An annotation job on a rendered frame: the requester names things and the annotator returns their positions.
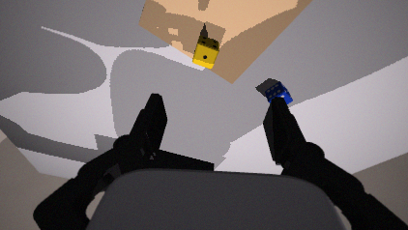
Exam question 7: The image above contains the blue die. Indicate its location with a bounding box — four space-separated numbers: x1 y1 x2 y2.
265 82 293 104

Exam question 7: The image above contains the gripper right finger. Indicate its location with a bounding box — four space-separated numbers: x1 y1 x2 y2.
263 97 408 230

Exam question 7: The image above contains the tan flat square mat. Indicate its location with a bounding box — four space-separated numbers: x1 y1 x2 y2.
138 0 312 84

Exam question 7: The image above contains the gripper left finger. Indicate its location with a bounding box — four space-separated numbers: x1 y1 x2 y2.
33 94 167 230

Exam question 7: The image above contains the yellow die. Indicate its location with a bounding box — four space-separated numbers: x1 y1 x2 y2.
192 36 219 69

